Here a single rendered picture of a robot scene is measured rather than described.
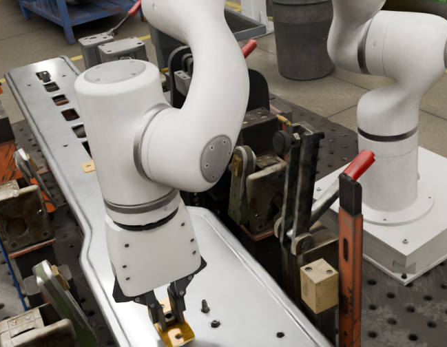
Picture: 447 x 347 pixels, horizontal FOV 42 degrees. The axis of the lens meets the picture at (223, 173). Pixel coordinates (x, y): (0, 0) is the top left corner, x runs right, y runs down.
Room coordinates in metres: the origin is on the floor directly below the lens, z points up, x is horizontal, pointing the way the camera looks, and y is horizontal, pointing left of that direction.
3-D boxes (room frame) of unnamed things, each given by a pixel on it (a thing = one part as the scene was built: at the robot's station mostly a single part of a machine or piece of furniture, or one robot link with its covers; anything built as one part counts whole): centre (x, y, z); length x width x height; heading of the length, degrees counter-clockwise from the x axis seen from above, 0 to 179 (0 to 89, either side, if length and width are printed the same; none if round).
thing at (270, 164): (0.80, -0.06, 0.88); 0.11 x 0.09 x 0.37; 113
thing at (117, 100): (0.54, 0.09, 1.28); 0.09 x 0.08 x 0.13; 51
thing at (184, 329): (0.54, 0.09, 1.01); 0.08 x 0.04 x 0.01; 23
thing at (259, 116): (0.87, -0.06, 0.91); 0.07 x 0.05 x 0.42; 113
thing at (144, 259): (0.54, 0.09, 1.14); 0.10 x 0.07 x 0.11; 113
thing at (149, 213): (0.54, 0.09, 1.20); 0.09 x 0.08 x 0.03; 113
